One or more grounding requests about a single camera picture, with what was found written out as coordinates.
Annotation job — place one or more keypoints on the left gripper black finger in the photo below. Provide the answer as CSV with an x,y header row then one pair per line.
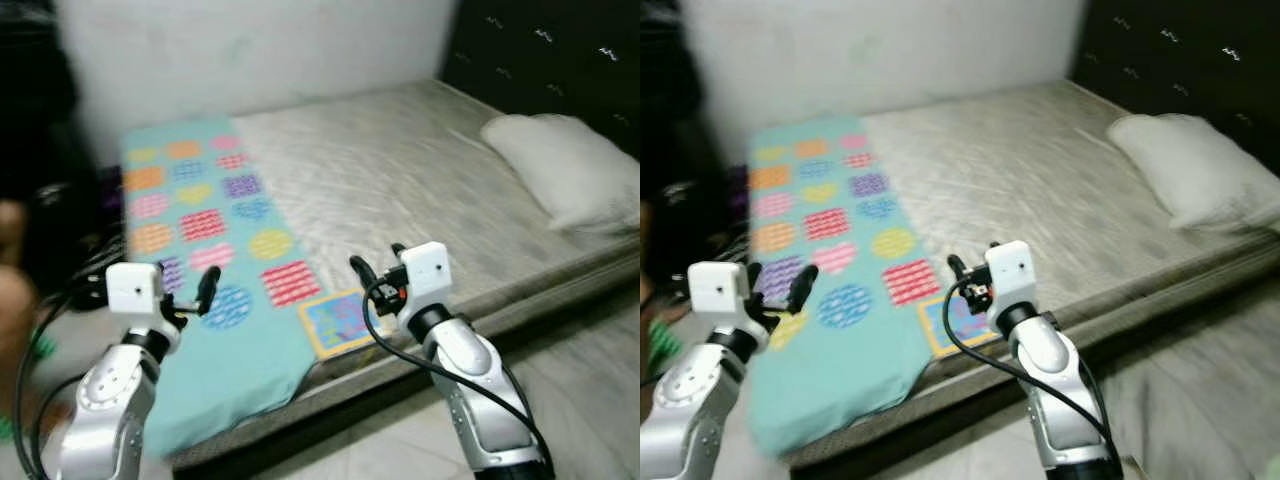
x,y
805,290
208,290
168,283
760,283

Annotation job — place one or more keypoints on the yellow-edged blue children's book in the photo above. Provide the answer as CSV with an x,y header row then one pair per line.
x,y
950,325
335,320

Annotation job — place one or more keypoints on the white pillow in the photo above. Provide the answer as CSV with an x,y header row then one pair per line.
x,y
570,165
1190,165

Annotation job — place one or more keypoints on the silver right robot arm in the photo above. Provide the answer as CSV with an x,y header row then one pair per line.
x,y
1050,370
470,370

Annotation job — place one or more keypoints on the grey quilted mattress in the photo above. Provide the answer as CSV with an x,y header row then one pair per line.
x,y
400,180
1000,180

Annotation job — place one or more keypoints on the teal blanket coloured hearts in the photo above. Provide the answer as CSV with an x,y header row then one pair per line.
x,y
850,390
230,370

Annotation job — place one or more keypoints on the green plastic stool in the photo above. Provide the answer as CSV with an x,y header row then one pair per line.
x,y
662,345
35,348

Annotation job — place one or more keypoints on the person in blue shirt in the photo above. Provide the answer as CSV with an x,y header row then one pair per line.
x,y
12,310
644,230

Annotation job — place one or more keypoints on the dark bed base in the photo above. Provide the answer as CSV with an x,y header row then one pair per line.
x,y
300,440
900,432

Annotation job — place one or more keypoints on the dark cabinet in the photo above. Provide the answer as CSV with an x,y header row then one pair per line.
x,y
40,120
690,130

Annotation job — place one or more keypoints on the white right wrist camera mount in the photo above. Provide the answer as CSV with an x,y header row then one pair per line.
x,y
428,270
1012,268

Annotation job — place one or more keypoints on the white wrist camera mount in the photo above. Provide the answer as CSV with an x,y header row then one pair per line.
x,y
715,290
132,288
428,270
1012,268

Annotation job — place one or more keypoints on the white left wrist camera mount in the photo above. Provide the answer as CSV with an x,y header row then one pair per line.
x,y
715,290
132,288

